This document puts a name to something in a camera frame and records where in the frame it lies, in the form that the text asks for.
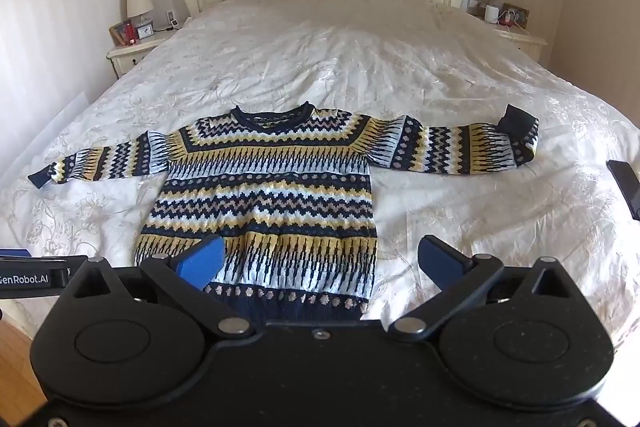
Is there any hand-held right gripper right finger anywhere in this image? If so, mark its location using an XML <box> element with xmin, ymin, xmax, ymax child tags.
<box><xmin>387</xmin><ymin>234</ymin><xmax>583</xmax><ymax>340</ymax></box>

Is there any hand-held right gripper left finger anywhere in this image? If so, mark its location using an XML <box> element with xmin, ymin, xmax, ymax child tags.
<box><xmin>65</xmin><ymin>234</ymin><xmax>251</xmax><ymax>338</ymax></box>

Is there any navy yellow patterned knit sweater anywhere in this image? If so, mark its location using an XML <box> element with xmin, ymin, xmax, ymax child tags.
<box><xmin>27</xmin><ymin>103</ymin><xmax>541</xmax><ymax>323</ymax></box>

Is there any black smartphone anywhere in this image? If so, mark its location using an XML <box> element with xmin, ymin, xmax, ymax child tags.
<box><xmin>606</xmin><ymin>159</ymin><xmax>640</xmax><ymax>222</ymax></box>

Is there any cream nightstand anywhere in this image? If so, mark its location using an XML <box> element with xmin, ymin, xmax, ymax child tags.
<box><xmin>106</xmin><ymin>27</ymin><xmax>175</xmax><ymax>80</ymax></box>
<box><xmin>467</xmin><ymin>9</ymin><xmax>548</xmax><ymax>62</ymax></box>

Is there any bed with white floral bedspread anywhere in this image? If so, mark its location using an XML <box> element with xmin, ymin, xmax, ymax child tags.
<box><xmin>0</xmin><ymin>0</ymin><xmax>640</xmax><ymax>353</ymax></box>

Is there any small photo frame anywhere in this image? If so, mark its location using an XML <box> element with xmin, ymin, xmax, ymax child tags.
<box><xmin>109</xmin><ymin>21</ymin><xmax>131</xmax><ymax>46</ymax></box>

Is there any wooden picture frame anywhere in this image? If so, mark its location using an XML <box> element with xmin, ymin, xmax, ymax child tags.
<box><xmin>501</xmin><ymin>3</ymin><xmax>530</xmax><ymax>28</ymax></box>

